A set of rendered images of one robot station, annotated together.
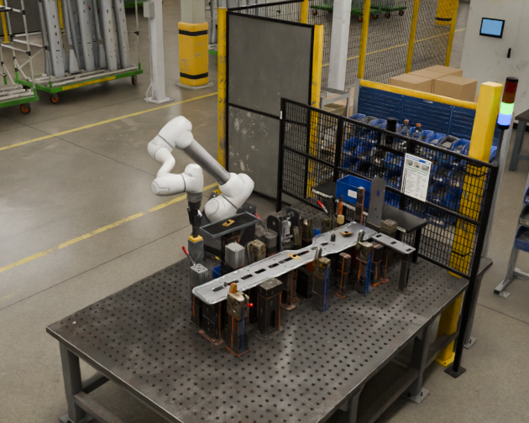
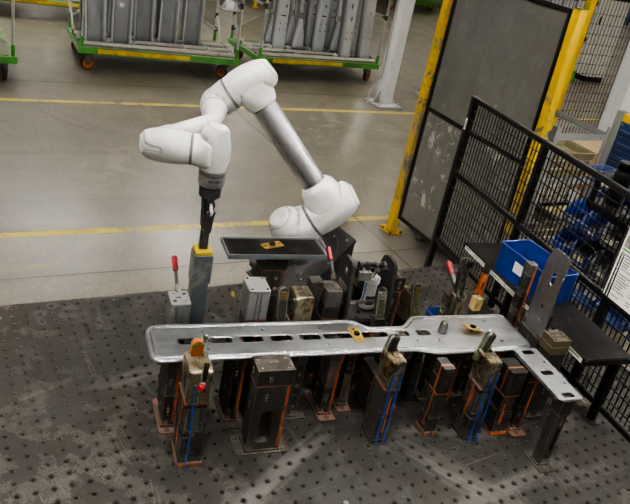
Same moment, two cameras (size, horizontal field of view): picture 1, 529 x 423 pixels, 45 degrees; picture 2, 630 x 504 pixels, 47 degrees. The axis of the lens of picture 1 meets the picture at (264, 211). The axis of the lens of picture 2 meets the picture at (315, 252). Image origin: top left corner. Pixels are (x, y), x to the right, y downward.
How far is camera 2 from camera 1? 1.56 m
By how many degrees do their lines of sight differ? 16
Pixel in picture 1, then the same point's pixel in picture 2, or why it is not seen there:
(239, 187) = (330, 201)
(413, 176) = not seen: outside the picture
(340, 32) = not seen: outside the picture
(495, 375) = not seen: outside the picture
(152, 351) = (59, 402)
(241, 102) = (445, 110)
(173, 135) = (239, 84)
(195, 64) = not seen: hidden behind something
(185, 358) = (96, 435)
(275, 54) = (507, 46)
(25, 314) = (39, 294)
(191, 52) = not seen: hidden behind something
